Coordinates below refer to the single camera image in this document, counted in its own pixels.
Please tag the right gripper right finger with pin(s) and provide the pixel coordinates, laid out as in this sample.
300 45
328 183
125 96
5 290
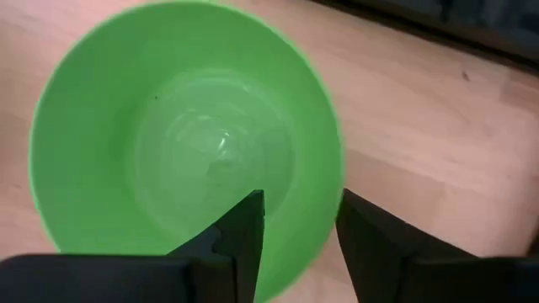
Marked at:
370 252

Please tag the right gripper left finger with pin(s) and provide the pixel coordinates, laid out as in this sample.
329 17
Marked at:
236 244

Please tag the green plastic mini bowl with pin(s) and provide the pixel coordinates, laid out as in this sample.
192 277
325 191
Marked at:
126 147

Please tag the black aluminium table frame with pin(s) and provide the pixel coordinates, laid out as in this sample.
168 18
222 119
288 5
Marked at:
484 44

